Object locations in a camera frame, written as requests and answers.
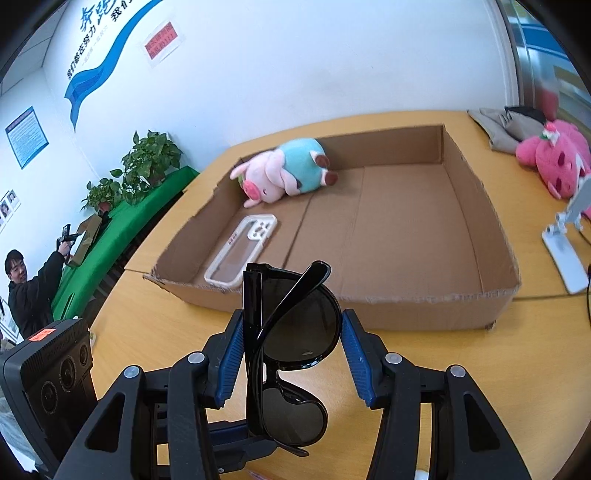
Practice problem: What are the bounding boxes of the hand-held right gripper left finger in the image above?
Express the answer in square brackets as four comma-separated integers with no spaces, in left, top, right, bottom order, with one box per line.
[53,308,245,480]

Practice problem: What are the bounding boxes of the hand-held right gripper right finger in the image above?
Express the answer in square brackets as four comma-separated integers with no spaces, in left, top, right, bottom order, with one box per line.
[341,308,532,480]

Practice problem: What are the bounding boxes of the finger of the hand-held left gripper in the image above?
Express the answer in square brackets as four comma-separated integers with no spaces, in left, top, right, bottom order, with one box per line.
[207,418,278,457]

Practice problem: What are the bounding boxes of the black sunglasses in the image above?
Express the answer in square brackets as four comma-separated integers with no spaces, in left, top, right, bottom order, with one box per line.
[242,260,343,459]

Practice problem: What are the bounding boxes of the white clear phone case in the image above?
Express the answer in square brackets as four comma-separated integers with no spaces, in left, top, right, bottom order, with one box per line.
[204,213,279,290]

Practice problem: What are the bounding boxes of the shallow cardboard box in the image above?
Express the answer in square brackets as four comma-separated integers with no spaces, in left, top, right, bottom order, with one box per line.
[142,124,522,332]

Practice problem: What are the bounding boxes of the teal and pink plush pig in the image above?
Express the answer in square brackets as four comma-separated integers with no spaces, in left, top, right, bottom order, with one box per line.
[229,138,340,208]

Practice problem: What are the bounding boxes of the black hand-held device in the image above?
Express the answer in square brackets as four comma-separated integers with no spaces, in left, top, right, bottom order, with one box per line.
[54,224,80,254]

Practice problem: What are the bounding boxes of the small brown cardboard carton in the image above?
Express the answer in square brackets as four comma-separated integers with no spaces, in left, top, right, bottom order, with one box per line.
[65,215,103,267]

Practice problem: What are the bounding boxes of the green cloth covered table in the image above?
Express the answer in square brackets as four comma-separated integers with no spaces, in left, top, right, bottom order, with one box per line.
[50,166,200,321]

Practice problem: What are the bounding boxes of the small potted green plant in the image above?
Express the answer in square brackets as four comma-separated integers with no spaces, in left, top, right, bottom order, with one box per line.
[81,178,123,214]

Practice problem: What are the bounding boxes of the large potted green plant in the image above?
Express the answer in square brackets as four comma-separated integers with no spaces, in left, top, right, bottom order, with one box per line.
[121,130,183,205]

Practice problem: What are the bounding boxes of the white phone stand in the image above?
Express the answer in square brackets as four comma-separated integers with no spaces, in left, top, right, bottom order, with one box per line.
[542,175,591,295]

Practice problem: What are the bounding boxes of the beige cloth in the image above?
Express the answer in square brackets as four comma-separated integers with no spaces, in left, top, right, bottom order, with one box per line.
[466,106,548,154]

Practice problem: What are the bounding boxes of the pink plush bear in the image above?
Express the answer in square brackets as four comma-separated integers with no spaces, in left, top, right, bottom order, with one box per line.
[515,119,591,200]

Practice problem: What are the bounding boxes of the glass door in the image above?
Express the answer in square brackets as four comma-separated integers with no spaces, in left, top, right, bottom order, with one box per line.
[501,0,591,112]

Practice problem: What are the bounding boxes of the wall photo chart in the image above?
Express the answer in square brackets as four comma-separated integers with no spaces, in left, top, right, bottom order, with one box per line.
[0,189,21,232]

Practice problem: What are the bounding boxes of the blue wall poster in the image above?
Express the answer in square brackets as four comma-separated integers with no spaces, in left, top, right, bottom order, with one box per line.
[4,105,49,169]

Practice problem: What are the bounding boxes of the blue wave wall decal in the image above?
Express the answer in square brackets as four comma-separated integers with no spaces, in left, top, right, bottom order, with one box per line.
[64,0,167,134]

